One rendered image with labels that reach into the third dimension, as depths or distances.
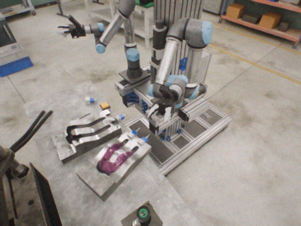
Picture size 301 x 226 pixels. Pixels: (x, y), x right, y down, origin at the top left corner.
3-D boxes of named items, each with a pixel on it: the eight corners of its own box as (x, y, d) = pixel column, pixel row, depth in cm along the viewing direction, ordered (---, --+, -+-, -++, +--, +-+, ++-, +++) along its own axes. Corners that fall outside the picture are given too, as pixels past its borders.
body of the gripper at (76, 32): (71, 39, 152) (86, 37, 154) (67, 28, 145) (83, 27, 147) (71, 33, 157) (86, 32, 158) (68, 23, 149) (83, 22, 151)
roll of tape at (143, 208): (147, 224, 107) (147, 222, 104) (134, 219, 108) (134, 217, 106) (152, 210, 112) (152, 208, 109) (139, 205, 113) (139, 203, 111)
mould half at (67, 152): (108, 115, 173) (106, 105, 163) (122, 133, 159) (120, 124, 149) (54, 141, 154) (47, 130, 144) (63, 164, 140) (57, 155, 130)
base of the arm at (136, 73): (136, 67, 185) (135, 58, 178) (145, 74, 177) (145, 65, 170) (123, 73, 179) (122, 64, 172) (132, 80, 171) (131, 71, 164)
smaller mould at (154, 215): (148, 204, 121) (148, 200, 116) (162, 225, 112) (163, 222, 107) (121, 223, 113) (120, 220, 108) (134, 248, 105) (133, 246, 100)
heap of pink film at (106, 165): (120, 141, 147) (118, 135, 141) (136, 153, 139) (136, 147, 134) (94, 165, 133) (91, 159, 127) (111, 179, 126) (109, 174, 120)
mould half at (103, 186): (127, 134, 159) (126, 126, 151) (151, 150, 148) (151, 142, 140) (79, 178, 132) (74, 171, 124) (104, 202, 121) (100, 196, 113)
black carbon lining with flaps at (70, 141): (104, 117, 163) (102, 109, 156) (112, 129, 154) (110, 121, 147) (64, 135, 149) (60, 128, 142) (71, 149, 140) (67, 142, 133)
